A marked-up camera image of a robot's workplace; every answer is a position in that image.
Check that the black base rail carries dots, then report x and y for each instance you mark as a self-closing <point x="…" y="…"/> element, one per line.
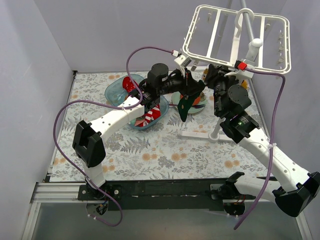
<point x="164" y="194"/>

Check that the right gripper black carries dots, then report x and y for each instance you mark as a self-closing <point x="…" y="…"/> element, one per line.
<point x="213" y="75"/>

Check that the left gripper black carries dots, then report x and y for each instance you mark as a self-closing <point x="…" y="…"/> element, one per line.
<point x="186" y="81"/>

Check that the light green plate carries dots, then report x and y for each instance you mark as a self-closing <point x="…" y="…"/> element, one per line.
<point x="175" y="98"/>

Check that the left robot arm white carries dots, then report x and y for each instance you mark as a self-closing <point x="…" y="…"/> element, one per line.
<point x="88" y="141"/>

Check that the white clip hanger rack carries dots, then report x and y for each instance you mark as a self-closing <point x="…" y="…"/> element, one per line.
<point x="221" y="36"/>

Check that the teal plastic basin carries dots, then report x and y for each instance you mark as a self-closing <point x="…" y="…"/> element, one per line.
<point x="115" y="94"/>

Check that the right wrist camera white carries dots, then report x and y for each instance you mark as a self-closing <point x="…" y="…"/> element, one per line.
<point x="242" y="71"/>

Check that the red snowflake sock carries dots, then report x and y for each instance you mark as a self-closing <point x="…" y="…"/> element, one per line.
<point x="128" y="85"/>

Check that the orange saucer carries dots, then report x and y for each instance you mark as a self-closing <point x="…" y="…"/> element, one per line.
<point x="196" y="101"/>

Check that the floral tablecloth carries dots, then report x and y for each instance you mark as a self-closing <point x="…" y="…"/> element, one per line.
<point x="154" y="153"/>

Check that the dark green sock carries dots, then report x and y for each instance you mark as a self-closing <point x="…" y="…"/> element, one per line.
<point x="184" y="105"/>

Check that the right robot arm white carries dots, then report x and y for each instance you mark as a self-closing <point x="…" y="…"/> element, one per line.
<point x="288" y="185"/>

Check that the yellow sock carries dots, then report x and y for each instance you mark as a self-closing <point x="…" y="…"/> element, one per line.
<point x="244" y="84"/>

